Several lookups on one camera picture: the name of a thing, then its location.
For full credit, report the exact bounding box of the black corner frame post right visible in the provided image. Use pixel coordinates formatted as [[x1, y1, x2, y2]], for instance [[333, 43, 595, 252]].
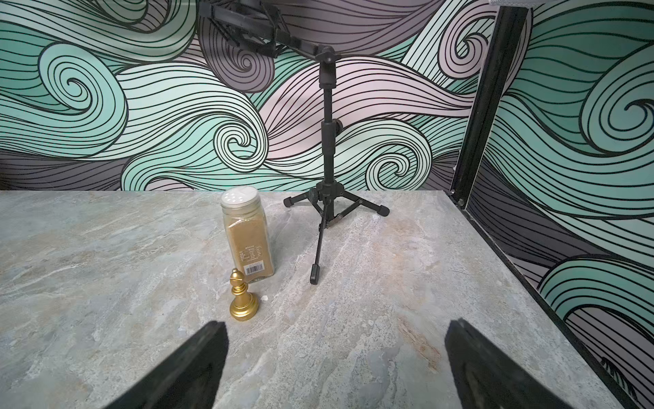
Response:
[[450, 6, 528, 209]]

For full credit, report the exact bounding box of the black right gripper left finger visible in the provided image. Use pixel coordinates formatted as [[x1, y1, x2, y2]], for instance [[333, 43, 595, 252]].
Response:
[[108, 321, 229, 408]]

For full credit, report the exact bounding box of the black tripod microphone stand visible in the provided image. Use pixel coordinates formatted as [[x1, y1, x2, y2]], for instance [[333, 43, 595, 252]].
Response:
[[199, 1, 390, 285]]

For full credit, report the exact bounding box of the spice jar with white lid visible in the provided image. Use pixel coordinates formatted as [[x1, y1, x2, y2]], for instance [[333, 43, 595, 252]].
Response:
[[221, 186, 274, 282]]

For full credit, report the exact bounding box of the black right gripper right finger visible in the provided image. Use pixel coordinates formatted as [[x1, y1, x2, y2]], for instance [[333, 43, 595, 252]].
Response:
[[445, 319, 570, 409]]

